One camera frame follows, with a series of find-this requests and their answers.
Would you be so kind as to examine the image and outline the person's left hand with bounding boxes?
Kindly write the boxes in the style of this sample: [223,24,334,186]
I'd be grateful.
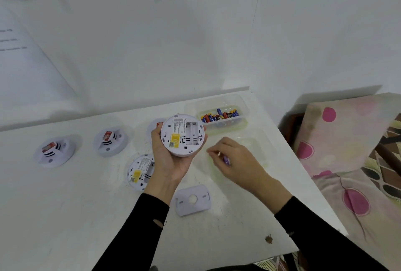
[146,127,193,192]

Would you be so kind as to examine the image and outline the person's right hand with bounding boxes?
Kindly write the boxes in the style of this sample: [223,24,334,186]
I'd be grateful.
[206,137,278,198]

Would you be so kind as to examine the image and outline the white round smoke detector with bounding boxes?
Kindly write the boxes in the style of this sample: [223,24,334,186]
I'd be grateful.
[160,114,207,158]
[126,154,156,192]
[33,137,76,169]
[93,127,129,157]
[146,118,167,140]

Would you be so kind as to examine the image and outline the mounting plate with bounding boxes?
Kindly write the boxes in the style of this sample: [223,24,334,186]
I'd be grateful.
[174,185,211,217]

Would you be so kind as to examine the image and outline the person's right forearm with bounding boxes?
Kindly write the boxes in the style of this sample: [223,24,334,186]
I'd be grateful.
[261,177,389,271]

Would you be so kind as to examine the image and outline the person's left forearm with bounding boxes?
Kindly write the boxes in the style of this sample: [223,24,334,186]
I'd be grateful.
[91,184,177,271]

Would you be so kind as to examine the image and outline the clear plastic container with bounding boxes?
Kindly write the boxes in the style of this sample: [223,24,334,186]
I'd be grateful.
[206,128,278,174]
[184,94,249,136]

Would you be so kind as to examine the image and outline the patterned mat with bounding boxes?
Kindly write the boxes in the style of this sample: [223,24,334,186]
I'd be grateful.
[254,253,300,271]

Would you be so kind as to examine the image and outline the pink dotted pillow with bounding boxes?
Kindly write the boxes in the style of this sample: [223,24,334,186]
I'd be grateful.
[293,93,401,178]

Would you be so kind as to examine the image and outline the brown patterned cloth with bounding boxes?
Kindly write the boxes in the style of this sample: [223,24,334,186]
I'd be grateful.
[360,120,401,201]

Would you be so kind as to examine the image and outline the pink dotted bedsheet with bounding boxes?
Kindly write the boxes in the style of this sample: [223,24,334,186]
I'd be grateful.
[312,170,401,271]

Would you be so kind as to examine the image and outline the white paper with text lines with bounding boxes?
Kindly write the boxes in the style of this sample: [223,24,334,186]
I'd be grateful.
[0,4,79,109]

